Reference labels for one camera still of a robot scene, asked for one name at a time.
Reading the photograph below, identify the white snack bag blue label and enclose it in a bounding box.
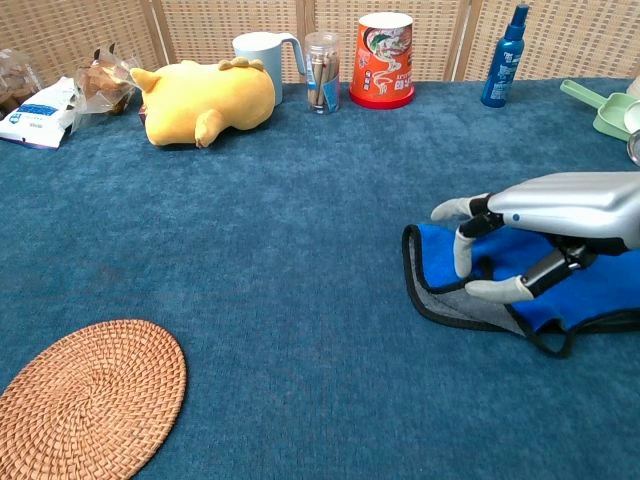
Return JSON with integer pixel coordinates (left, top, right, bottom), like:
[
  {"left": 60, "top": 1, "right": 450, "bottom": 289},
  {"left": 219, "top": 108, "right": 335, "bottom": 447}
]
[{"left": 0, "top": 75, "right": 81, "bottom": 151}]

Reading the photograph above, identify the yellow plush toy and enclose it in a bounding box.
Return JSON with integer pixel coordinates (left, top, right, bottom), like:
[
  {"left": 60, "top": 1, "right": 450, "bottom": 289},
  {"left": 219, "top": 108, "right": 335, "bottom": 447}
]
[{"left": 129, "top": 57, "right": 277, "bottom": 150}]

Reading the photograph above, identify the grey and blue microfibre towel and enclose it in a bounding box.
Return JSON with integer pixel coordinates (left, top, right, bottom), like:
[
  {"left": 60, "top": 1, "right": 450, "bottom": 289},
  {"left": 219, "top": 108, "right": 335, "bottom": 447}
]
[{"left": 402, "top": 222, "right": 640, "bottom": 359}]

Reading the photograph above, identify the clear bag of pastry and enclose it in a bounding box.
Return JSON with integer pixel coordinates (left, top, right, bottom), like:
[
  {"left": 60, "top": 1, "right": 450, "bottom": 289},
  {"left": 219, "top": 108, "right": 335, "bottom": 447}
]
[{"left": 73, "top": 43, "right": 144, "bottom": 117}]

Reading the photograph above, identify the white round cup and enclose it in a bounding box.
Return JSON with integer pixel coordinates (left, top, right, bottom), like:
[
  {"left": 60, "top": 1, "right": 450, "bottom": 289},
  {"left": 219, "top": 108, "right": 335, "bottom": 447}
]
[{"left": 623, "top": 99, "right": 640, "bottom": 136}]

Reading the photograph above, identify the clear bag of cookies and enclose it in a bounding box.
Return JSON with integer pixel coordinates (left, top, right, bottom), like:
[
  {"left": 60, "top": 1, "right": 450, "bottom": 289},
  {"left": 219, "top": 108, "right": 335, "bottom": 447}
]
[{"left": 0, "top": 48, "right": 44, "bottom": 121}]

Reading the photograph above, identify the light green plastic scoop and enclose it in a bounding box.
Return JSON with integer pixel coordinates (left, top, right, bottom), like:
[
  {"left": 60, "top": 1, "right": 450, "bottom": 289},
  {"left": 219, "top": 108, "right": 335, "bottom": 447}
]
[{"left": 559, "top": 79, "right": 640, "bottom": 142}]

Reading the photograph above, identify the blue plush tablecloth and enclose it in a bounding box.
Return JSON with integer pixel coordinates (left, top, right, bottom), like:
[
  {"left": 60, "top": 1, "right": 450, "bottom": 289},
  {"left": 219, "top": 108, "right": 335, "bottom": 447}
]
[{"left": 0, "top": 77, "right": 640, "bottom": 480}]

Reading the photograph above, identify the blue spray bottle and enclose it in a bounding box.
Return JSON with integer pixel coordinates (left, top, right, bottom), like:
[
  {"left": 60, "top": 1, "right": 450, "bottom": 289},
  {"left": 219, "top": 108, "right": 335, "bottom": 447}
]
[{"left": 480, "top": 3, "right": 531, "bottom": 109}]

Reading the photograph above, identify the wicker folding screen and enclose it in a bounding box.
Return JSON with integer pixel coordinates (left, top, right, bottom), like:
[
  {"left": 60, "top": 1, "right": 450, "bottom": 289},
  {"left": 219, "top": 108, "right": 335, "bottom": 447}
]
[{"left": 0, "top": 0, "right": 640, "bottom": 86}]

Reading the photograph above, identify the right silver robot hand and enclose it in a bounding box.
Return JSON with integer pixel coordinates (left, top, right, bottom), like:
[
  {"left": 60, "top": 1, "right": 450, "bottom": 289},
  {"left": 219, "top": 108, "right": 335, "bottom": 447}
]
[{"left": 430, "top": 171, "right": 640, "bottom": 305}]

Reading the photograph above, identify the light blue plastic mug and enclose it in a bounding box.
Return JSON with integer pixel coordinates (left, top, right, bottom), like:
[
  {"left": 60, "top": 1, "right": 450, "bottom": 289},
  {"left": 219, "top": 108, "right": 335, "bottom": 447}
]
[{"left": 231, "top": 31, "right": 307, "bottom": 106}]

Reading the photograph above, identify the round woven rattan placemat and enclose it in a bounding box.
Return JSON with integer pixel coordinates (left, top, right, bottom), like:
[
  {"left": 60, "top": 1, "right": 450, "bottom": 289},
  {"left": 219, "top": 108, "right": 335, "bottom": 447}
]
[{"left": 0, "top": 319, "right": 189, "bottom": 480}]

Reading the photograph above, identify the clear jar of sticks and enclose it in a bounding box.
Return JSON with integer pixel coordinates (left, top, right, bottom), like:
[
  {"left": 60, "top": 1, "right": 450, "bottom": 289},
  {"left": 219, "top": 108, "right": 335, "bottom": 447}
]
[{"left": 304, "top": 31, "right": 342, "bottom": 116}]

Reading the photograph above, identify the orange instant noodle cup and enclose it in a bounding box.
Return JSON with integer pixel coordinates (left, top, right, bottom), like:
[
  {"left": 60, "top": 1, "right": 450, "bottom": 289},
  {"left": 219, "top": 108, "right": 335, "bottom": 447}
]
[{"left": 348, "top": 11, "right": 416, "bottom": 110}]

